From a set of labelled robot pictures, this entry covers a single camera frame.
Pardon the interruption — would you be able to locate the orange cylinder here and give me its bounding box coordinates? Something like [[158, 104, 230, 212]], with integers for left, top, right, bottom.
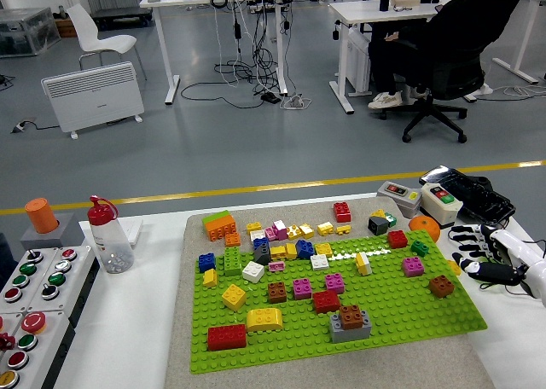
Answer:
[[24, 197, 60, 235]]

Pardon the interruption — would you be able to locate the orange-brown brick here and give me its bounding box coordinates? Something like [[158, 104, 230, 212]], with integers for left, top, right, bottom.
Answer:
[[338, 305, 370, 332]]

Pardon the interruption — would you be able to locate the yellow curved brick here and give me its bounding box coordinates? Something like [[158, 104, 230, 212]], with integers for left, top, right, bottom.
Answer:
[[246, 307, 284, 334]]

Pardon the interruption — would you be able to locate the grey four-button control box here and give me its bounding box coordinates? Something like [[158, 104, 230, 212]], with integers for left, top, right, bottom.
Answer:
[[0, 247, 59, 314], [26, 245, 100, 328]]

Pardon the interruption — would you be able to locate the grey block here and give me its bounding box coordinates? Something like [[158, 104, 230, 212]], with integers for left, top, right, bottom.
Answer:
[[19, 212, 87, 253]]

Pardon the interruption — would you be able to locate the black handheld controller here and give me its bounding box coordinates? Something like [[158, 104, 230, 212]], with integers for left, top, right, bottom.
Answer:
[[418, 164, 516, 229]]

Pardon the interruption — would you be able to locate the wooden box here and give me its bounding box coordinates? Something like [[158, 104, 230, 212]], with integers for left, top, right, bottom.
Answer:
[[54, 16, 79, 39]]

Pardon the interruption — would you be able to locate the yellow and white brick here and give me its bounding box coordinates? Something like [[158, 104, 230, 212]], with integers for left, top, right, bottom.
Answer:
[[355, 252, 374, 276]]

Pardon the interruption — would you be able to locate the black slope brick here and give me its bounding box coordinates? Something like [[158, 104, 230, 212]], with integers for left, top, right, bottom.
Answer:
[[367, 215, 390, 236]]

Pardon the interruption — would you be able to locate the large yellow brick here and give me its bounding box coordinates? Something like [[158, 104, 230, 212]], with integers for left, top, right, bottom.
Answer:
[[221, 283, 248, 311]]

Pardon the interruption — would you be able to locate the black cable bundle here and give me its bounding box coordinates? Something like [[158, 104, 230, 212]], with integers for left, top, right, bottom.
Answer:
[[180, 0, 300, 109]]

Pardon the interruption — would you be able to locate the lime green tall brick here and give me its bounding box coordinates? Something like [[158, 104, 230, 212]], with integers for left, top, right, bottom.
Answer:
[[223, 247, 243, 278]]

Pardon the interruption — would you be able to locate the white panel heater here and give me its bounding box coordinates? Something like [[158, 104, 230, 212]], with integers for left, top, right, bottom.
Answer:
[[40, 61, 146, 140]]

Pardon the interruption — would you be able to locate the grey-brown mat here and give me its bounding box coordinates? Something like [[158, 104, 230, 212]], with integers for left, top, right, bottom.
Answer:
[[164, 192, 496, 389]]

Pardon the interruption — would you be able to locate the clear bottle red cap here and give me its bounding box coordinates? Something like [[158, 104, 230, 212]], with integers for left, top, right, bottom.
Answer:
[[86, 194, 136, 276]]

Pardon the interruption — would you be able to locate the white chair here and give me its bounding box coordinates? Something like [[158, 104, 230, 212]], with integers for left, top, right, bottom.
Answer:
[[66, 3, 148, 82]]

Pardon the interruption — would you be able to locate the orange long brick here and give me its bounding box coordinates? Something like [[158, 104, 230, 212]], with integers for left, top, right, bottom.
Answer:
[[204, 214, 239, 242]]

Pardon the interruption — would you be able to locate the white flat panel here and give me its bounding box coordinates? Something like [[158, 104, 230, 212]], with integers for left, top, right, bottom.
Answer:
[[114, 217, 144, 247]]

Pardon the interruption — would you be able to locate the beige push-button box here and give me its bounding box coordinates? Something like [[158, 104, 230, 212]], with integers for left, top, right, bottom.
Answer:
[[420, 183, 464, 230]]

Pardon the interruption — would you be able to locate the black platform dolly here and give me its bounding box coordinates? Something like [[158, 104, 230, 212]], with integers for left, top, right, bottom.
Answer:
[[90, 5, 154, 31]]

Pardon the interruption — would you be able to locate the grey emergency-stop control box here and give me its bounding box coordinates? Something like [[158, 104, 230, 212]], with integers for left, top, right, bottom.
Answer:
[[0, 310, 78, 389]]

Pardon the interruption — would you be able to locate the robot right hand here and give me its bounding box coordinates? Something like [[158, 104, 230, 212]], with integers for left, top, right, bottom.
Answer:
[[447, 224, 546, 309]]

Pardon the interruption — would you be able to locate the black floor plug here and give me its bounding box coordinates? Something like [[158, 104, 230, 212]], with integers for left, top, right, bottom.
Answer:
[[9, 119, 38, 135]]

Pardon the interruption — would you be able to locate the grey push-button box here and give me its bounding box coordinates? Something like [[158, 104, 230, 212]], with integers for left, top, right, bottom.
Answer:
[[376, 179, 424, 220]]

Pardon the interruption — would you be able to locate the orange fruit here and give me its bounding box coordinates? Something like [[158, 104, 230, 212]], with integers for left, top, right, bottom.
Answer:
[[408, 215, 442, 243]]

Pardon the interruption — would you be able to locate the grey long brick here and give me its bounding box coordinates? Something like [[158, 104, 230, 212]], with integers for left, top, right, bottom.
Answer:
[[328, 310, 373, 345]]

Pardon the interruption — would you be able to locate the dark brown brick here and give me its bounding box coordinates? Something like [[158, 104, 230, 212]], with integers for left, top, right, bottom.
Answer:
[[428, 274, 456, 299]]

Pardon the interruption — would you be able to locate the black office chair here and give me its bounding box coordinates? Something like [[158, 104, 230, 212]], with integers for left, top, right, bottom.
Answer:
[[377, 0, 529, 144]]

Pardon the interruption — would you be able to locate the red tall brick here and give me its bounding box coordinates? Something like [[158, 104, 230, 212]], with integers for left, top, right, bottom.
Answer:
[[333, 201, 352, 224]]

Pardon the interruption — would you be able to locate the lime green flat brick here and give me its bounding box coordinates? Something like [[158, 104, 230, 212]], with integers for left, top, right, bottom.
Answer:
[[201, 210, 234, 226]]

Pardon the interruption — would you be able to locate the red long brick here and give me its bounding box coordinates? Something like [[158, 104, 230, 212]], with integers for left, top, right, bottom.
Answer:
[[206, 323, 248, 352]]

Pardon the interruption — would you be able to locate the clear storage crate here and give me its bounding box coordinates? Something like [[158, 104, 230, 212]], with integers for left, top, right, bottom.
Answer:
[[0, 7, 62, 59]]

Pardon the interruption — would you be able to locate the green studded baseplate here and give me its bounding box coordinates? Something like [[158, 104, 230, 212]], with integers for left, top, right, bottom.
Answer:
[[189, 229, 490, 376]]

